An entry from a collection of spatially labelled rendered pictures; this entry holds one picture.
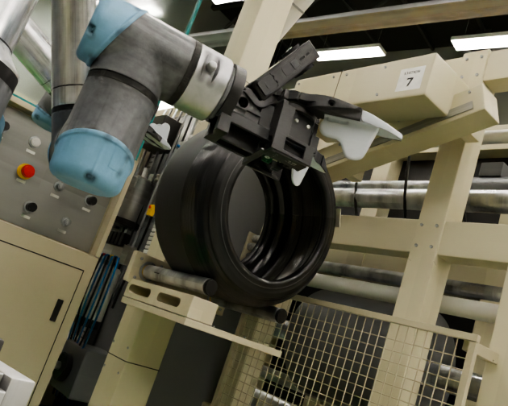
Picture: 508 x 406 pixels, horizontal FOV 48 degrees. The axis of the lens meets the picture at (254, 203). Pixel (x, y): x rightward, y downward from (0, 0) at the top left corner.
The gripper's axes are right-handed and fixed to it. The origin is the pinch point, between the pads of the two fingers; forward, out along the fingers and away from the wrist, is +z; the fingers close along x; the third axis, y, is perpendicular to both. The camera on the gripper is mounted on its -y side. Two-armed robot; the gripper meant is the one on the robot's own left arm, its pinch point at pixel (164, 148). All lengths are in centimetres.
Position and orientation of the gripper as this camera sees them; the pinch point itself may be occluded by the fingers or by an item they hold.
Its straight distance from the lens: 155.3
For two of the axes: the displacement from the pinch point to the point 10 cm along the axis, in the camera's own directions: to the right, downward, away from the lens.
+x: -6.3, -0.5, 7.8
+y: 4.2, -8.6, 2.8
